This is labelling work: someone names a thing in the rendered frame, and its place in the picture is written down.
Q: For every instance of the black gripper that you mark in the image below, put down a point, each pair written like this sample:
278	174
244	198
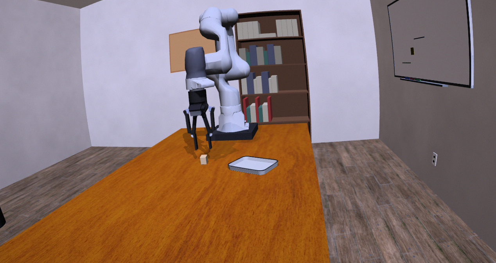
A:
194	98

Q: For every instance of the cream block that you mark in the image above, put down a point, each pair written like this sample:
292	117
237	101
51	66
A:
203	159

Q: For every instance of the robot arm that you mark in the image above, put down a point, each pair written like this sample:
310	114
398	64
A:
216	69

